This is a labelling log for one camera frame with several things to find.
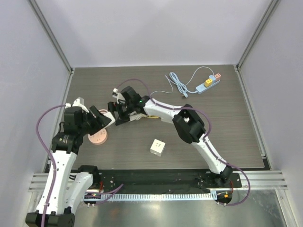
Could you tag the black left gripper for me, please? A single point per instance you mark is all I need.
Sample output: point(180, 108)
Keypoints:
point(100, 122)

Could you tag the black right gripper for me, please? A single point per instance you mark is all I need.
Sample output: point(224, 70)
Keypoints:
point(120, 110)

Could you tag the white cube socket tiger sticker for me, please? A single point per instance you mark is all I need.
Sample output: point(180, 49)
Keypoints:
point(110, 116)

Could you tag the white cube socket plain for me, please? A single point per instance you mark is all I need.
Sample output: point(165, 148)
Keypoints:
point(157, 147)

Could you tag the light blue power strip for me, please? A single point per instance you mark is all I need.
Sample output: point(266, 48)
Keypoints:
point(201, 88)

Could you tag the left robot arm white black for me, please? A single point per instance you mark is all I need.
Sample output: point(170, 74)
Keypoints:
point(58, 204)

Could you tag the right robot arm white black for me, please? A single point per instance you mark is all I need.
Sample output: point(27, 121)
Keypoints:
point(188, 124)

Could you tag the yellow plug adapter on strip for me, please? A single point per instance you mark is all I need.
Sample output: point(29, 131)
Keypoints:
point(208, 82)

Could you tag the pink plug adapter on strip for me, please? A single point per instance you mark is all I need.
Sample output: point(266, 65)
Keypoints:
point(217, 77)

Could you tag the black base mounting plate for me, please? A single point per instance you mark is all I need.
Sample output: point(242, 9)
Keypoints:
point(160, 182)

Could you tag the left aluminium frame post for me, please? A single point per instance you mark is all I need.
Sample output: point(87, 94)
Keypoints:
point(40, 16)

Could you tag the aluminium frame post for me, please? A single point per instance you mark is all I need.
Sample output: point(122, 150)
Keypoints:
point(40, 16)
point(258, 31)

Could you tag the white slotted cable duct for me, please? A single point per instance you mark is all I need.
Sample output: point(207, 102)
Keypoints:
point(152, 197)

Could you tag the aluminium frame rail front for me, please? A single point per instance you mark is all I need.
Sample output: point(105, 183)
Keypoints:
point(259, 180)

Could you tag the right aluminium frame post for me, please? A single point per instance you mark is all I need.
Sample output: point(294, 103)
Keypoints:
point(258, 31)

